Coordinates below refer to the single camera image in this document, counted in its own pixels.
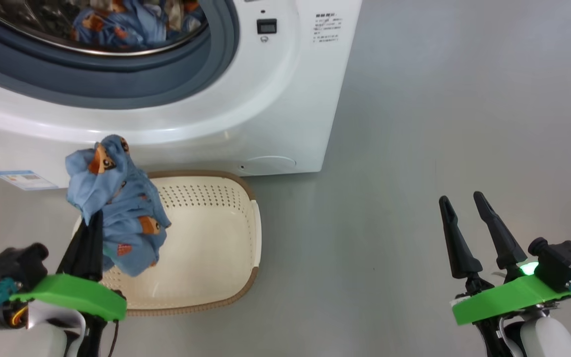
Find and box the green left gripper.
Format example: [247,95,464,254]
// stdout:
[0,211,127,357]

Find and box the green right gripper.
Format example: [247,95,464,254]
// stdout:
[438,191,571,357]

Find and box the blue cartoon print garment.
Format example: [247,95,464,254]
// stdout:
[65,135,172,277]

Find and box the blue and cream print garment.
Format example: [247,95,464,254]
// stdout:
[71,0,208,50]

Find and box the cream perforated laundry basket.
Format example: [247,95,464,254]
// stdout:
[70,170,262,317]

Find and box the white front-load washing machine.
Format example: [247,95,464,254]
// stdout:
[0,0,363,191]

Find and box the blue energy label sticker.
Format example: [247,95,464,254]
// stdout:
[0,170,58,190]

